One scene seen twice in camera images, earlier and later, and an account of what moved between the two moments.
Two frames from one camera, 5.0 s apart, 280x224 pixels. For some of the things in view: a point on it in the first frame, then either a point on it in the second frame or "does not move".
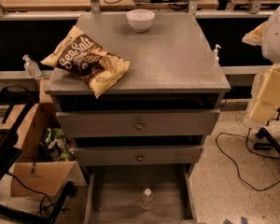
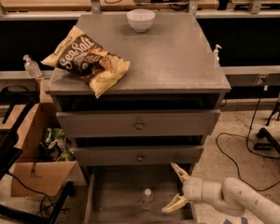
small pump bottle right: [216, 56] does not move
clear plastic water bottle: [147, 199] does not move
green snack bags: [56, 146] does not move
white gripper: [276, 36] to [193, 189]
